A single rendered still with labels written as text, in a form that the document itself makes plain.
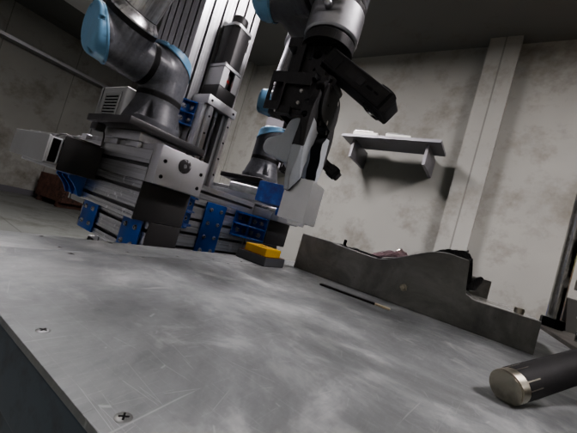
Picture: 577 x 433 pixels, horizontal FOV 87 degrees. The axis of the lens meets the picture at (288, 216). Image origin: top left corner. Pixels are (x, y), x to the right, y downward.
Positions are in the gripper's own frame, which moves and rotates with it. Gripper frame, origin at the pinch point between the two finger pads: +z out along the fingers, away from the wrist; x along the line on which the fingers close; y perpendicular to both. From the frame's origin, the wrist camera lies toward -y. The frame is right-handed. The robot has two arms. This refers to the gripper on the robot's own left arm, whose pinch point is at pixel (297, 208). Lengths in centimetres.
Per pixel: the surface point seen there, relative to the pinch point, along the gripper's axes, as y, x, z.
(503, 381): -37, 48, 13
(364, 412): -26, 60, 15
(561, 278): -108, -103, -8
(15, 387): -9, 69, 17
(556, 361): -42, 44, 11
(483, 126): -90, -279, -156
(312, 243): -7.8, 4.2, 7.8
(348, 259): -17.5, 6.5, 8.8
